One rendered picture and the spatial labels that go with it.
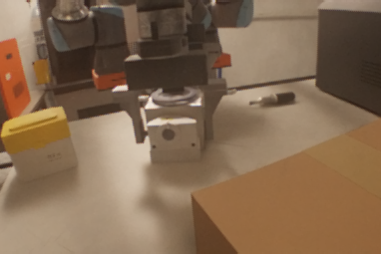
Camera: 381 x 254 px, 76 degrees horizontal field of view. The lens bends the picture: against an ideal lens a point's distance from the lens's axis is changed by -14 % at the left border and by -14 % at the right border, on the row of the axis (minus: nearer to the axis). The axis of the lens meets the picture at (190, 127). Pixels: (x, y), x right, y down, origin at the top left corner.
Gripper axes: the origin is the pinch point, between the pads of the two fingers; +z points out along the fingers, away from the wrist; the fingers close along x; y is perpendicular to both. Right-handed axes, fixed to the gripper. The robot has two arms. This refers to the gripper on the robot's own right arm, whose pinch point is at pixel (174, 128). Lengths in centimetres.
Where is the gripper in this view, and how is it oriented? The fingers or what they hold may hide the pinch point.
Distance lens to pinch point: 49.5
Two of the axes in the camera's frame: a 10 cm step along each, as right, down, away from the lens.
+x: -10.0, 0.6, 0.6
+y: 0.3, -4.2, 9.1
